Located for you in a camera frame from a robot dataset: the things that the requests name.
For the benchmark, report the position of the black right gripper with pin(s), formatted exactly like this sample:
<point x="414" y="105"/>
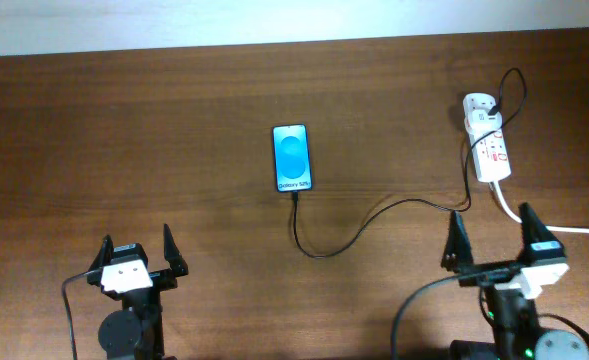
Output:
<point x="462" y="255"/>

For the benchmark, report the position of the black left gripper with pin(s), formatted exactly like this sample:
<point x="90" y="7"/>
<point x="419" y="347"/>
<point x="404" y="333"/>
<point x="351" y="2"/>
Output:
<point x="165" y="277"/>

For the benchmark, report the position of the blue screen smartphone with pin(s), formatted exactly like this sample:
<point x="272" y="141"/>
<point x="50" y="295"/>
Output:
<point x="292" y="160"/>

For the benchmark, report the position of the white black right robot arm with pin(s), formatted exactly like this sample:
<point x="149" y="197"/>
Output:
<point x="507" y="293"/>

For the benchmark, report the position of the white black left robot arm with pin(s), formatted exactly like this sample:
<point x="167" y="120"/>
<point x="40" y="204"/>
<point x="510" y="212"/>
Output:
<point x="135" y="331"/>

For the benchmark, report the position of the white USB charger adapter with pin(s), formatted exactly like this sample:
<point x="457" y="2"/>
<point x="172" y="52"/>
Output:
<point x="479" y="121"/>

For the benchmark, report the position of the white power strip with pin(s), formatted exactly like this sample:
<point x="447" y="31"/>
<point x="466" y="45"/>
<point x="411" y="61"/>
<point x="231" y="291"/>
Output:
<point x="489" y="150"/>

